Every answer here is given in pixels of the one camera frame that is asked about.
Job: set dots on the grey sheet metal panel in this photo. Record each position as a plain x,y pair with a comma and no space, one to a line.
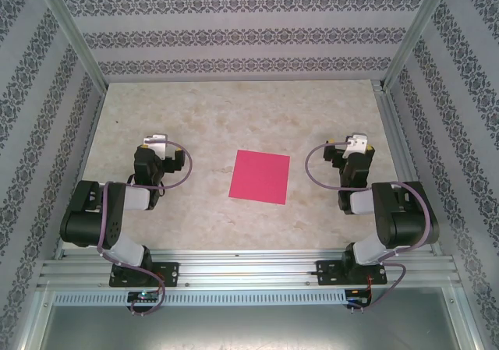
249,328

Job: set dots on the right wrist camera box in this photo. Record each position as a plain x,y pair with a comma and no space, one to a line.
356,143

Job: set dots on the aluminium corner post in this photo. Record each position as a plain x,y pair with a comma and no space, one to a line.
417,30
70,30

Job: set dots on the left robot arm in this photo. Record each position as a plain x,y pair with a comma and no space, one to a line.
89,217

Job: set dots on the aluminium mounting rail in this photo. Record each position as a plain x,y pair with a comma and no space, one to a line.
249,268

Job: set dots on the pink paper sheet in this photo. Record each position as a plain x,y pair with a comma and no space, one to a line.
259,176

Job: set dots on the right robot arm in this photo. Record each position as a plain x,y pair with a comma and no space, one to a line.
409,225

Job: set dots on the aluminium frame leg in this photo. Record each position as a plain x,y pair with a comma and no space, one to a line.
35,319
466,319

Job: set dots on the aluminium side rail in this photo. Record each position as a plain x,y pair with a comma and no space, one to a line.
405,170
80,170

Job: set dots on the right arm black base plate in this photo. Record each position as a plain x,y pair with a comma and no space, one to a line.
325,272

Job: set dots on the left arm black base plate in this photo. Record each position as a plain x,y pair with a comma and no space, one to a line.
171,274

